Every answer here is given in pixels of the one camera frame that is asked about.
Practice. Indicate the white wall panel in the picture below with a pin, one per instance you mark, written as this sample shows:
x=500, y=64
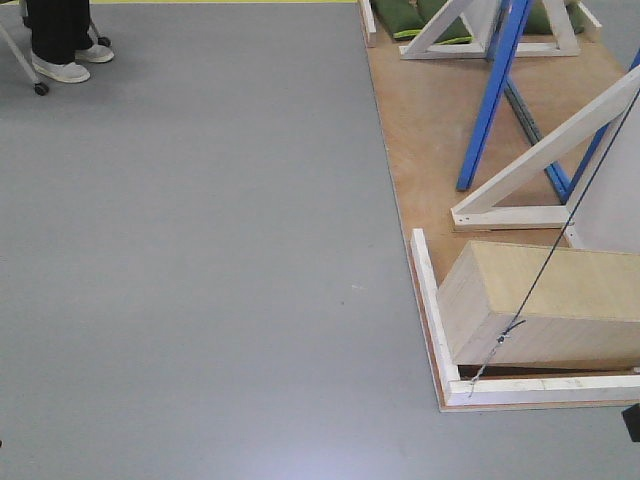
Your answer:
x=605, y=202

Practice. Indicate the white edge batten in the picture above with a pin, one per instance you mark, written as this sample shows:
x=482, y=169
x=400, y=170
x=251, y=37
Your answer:
x=367, y=23
x=488, y=394

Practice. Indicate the white edge batten front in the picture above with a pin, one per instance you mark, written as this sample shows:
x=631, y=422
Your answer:
x=488, y=394

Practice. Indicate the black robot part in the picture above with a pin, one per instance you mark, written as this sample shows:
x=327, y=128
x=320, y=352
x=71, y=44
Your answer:
x=631, y=418

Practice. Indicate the white edge batten left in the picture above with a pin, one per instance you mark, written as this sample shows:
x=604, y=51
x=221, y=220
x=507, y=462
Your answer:
x=367, y=23

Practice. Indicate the white triangular brace near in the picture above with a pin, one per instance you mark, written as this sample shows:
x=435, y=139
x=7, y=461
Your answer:
x=509, y=200

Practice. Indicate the light wooden box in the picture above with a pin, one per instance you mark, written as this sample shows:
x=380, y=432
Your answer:
x=573, y=308

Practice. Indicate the chair leg with caster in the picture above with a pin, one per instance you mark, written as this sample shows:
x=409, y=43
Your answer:
x=39, y=87

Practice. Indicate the white shoe right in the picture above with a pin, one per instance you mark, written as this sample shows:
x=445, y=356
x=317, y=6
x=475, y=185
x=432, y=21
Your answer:
x=97, y=53

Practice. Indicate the white shoe left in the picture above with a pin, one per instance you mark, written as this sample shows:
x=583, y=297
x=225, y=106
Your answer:
x=70, y=73

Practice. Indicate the white shoe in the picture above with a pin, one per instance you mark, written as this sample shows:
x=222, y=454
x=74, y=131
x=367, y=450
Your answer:
x=70, y=73
x=97, y=53

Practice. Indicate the white triangular brace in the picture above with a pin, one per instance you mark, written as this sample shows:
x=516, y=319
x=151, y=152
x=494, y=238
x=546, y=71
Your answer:
x=509, y=200
x=461, y=30

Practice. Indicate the white triangular brace far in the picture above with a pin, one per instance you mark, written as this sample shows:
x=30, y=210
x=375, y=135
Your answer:
x=461, y=30

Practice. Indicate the plywood base platform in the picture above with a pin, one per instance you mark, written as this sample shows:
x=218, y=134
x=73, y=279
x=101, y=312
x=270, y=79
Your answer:
x=426, y=110

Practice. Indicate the green sandbag left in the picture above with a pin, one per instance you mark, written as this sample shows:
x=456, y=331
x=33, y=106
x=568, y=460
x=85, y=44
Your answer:
x=399, y=17

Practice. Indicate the blue door frame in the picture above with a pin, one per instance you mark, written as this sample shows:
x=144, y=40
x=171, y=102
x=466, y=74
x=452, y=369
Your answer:
x=504, y=46

